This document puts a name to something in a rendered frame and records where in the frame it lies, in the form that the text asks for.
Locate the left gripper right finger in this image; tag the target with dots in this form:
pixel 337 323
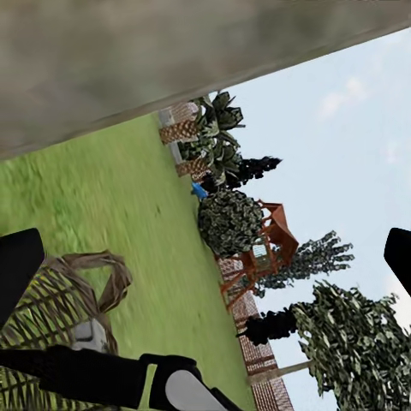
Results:
pixel 397 254

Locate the wicker basket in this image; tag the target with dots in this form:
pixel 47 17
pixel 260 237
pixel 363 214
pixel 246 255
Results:
pixel 76 290

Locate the garden chair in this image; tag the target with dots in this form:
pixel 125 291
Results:
pixel 181 113

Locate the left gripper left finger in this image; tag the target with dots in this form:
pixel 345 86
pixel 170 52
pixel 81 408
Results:
pixel 21 255

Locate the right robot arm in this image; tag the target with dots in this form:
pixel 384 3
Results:
pixel 85 373

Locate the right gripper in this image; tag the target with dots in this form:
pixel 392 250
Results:
pixel 78 375

